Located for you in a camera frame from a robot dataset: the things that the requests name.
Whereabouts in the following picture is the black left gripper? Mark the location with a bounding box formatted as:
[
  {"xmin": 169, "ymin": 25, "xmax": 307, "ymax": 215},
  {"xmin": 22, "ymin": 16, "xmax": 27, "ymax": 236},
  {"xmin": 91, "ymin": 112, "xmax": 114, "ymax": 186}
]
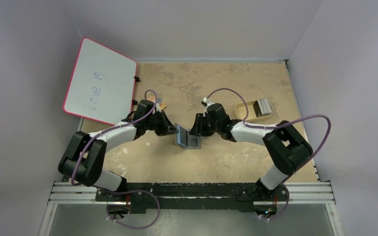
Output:
[{"xmin": 145, "ymin": 110, "xmax": 178, "ymax": 137}]

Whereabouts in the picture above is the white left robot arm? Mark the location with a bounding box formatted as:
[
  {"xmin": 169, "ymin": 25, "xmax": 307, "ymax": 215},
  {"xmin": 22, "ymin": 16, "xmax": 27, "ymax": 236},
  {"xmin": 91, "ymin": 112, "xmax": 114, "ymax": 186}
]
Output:
[{"xmin": 58, "ymin": 100, "xmax": 178, "ymax": 201}]

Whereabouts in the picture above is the orange circuit board card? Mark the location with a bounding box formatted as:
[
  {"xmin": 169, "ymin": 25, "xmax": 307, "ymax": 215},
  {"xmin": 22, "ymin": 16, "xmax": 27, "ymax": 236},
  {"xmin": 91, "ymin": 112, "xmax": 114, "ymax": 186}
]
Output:
[{"xmin": 157, "ymin": 97, "xmax": 166, "ymax": 110}]

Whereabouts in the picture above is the beige oval tray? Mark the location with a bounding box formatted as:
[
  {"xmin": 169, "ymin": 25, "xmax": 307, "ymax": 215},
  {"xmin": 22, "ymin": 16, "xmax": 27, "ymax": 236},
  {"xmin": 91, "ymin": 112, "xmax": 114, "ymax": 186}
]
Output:
[{"xmin": 234, "ymin": 100, "xmax": 271, "ymax": 123}]

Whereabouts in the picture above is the pink framed whiteboard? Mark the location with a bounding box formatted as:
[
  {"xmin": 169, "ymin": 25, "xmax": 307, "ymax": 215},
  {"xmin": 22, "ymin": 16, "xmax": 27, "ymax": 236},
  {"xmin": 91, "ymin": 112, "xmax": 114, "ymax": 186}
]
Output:
[{"xmin": 63, "ymin": 38, "xmax": 137, "ymax": 125}]

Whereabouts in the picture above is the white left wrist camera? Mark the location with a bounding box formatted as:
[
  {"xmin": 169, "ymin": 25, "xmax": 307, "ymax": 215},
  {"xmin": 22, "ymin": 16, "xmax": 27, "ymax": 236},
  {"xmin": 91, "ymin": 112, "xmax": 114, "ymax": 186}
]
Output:
[{"xmin": 150, "ymin": 96, "xmax": 166, "ymax": 112}]

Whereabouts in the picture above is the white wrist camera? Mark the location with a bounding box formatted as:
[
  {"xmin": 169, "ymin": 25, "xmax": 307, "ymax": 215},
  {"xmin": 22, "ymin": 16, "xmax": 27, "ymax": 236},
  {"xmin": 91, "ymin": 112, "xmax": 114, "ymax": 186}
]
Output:
[
  {"xmin": 150, "ymin": 96, "xmax": 166, "ymax": 112},
  {"xmin": 201, "ymin": 97, "xmax": 214, "ymax": 114}
]

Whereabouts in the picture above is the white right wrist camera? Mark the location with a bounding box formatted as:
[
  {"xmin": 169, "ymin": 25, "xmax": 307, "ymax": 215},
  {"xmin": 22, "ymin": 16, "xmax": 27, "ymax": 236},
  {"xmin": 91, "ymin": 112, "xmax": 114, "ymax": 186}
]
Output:
[{"xmin": 201, "ymin": 97, "xmax": 214, "ymax": 114}]

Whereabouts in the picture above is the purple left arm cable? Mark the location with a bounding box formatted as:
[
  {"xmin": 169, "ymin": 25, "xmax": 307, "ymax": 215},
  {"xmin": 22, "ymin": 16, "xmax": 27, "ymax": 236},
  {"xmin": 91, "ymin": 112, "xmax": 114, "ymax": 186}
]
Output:
[{"xmin": 71, "ymin": 90, "xmax": 158, "ymax": 186}]

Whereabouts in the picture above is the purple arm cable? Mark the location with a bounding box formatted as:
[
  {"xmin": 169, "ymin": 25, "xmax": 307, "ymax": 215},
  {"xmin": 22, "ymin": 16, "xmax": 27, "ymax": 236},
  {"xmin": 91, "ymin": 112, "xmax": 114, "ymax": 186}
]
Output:
[
  {"xmin": 205, "ymin": 88, "xmax": 332, "ymax": 183},
  {"xmin": 71, "ymin": 90, "xmax": 158, "ymax": 186}
]

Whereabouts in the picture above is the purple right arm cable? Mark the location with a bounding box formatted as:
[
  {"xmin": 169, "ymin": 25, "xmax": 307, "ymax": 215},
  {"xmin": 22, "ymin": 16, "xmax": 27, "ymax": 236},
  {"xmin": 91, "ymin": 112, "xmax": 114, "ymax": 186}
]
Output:
[{"xmin": 205, "ymin": 88, "xmax": 332, "ymax": 183}]

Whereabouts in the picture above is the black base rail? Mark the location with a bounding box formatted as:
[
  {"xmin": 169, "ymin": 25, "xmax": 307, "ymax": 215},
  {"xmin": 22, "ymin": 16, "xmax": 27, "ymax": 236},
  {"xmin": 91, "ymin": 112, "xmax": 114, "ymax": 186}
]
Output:
[{"xmin": 95, "ymin": 182, "xmax": 289, "ymax": 214}]

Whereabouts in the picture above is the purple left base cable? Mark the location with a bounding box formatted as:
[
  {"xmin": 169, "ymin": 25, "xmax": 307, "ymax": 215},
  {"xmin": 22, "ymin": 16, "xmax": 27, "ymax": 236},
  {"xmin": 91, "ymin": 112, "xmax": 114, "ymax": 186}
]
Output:
[{"xmin": 106, "ymin": 191, "xmax": 162, "ymax": 231}]

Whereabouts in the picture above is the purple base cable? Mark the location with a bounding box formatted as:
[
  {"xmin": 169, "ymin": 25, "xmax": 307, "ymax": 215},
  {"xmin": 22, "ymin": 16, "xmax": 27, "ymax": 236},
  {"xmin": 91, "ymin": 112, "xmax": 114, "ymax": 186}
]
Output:
[
  {"xmin": 258, "ymin": 184, "xmax": 290, "ymax": 222},
  {"xmin": 106, "ymin": 191, "xmax": 162, "ymax": 231}
]

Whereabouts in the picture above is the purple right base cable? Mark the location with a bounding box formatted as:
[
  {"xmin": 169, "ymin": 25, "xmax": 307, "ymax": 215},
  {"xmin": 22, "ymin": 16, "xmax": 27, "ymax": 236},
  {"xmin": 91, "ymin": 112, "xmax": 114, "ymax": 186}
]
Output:
[{"xmin": 258, "ymin": 184, "xmax": 290, "ymax": 222}]

